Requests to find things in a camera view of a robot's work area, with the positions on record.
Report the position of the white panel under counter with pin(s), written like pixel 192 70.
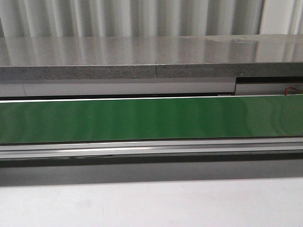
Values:
pixel 140 87

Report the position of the grey stone counter slab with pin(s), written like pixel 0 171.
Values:
pixel 86 58

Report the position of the green conveyor belt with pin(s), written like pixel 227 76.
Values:
pixel 80 120

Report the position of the white pleated curtain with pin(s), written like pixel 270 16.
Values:
pixel 147 18

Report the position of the aluminium conveyor front rail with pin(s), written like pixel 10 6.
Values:
pixel 161 147

